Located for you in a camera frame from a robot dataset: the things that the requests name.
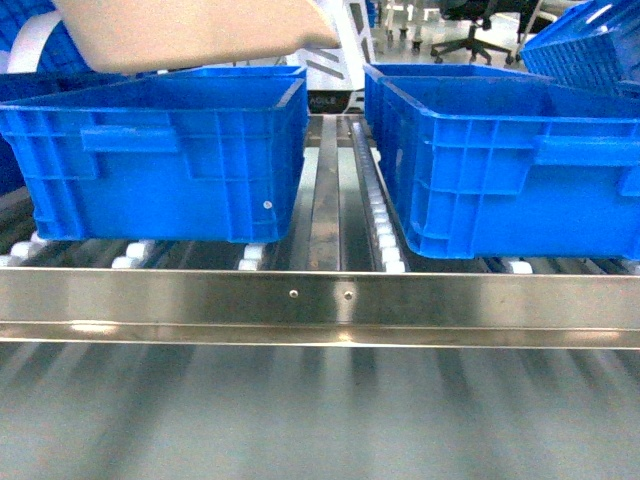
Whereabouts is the blue bin front right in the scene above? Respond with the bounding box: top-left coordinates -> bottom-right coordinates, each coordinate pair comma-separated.
377,77 -> 639,260

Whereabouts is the blue bin front left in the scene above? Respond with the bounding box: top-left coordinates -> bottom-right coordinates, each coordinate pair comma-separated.
1,66 -> 309,243

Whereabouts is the beige plastic dustpan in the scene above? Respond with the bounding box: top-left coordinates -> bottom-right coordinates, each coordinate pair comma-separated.
55,1 -> 340,74

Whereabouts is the blue bin tilted right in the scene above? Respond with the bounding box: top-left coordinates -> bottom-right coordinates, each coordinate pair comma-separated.
521,1 -> 639,99

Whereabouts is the black office chair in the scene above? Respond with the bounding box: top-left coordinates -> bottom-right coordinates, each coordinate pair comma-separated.
430,0 -> 520,65

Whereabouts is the steel shelf rack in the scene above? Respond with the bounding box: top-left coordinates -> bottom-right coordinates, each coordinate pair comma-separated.
1,115 -> 639,349

